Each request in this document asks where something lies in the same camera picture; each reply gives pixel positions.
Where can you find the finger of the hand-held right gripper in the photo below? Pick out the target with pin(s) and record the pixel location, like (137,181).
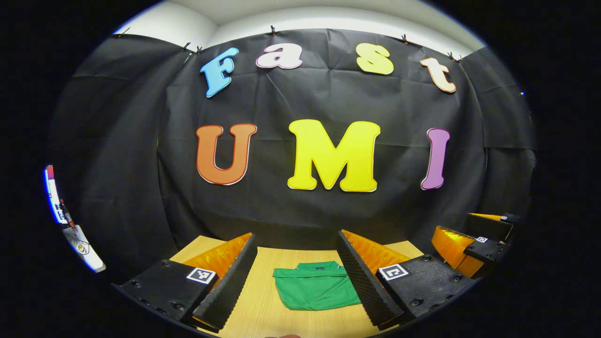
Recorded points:
(488,227)
(486,251)

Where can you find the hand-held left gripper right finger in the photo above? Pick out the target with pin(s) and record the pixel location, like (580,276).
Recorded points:
(359,281)

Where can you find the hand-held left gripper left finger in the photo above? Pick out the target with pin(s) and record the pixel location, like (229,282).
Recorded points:
(230,286)

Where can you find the green T-shirt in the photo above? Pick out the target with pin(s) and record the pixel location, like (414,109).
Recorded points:
(314,291)

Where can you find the black backdrop cloth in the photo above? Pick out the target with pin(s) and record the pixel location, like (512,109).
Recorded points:
(328,94)

